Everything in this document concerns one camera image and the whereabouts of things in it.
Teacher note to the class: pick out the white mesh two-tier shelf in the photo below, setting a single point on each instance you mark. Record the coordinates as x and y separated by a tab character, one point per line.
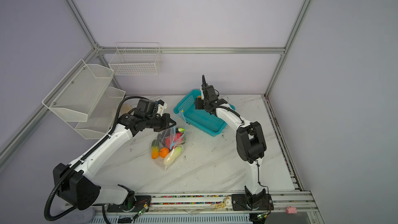
86	100

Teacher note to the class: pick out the dark eggplant toy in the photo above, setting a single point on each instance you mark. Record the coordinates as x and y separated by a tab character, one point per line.
171	132

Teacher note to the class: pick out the grey cloth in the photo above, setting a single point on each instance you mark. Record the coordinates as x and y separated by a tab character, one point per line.
77	217

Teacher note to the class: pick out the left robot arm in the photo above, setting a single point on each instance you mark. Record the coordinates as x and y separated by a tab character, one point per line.
74	181

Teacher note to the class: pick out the pink pig figure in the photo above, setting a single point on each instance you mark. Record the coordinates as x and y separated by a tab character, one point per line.
291	210

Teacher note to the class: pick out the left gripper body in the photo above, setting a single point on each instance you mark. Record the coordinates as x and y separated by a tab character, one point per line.
151	120

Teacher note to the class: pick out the white radish toy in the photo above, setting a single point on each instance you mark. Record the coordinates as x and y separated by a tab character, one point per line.
172	156

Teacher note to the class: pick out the orange persimmon toy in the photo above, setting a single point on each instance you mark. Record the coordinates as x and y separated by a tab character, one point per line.
164	152

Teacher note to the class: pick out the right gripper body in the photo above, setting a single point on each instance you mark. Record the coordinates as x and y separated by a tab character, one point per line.
201	104

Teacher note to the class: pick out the green yellow cucumber toy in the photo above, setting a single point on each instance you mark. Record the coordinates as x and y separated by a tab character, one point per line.
155	149

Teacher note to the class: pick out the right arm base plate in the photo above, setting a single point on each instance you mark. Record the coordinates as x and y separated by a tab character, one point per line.
258	202

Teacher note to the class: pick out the pink dragonfruit toy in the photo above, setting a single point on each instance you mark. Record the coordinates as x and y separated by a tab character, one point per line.
174	140

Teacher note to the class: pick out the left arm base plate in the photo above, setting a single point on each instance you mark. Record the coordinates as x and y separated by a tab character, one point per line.
132	204

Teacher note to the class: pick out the white wire basket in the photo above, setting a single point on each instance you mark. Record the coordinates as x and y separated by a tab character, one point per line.
136	58

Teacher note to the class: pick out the yellow wooden toy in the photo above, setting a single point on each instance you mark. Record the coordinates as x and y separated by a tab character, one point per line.
224	204

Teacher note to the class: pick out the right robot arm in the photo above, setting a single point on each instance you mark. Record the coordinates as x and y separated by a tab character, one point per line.
250	142

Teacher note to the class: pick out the beige cloth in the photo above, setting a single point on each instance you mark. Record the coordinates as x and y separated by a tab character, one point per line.
126	108

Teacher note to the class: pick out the clear zip top bag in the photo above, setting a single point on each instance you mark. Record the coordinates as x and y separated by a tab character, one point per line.
181	123

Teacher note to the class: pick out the teal plastic basket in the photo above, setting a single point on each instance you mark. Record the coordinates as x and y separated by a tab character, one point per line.
200	119

